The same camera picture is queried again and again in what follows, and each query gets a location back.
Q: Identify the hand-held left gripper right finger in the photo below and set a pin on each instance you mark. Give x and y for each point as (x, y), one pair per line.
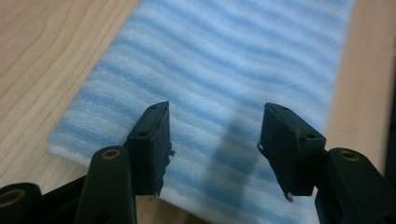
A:
(291, 155)

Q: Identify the blue striped towel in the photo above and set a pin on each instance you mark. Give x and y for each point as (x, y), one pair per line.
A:
(218, 62)

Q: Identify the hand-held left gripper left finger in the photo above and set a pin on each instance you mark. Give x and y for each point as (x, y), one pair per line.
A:
(149, 149)

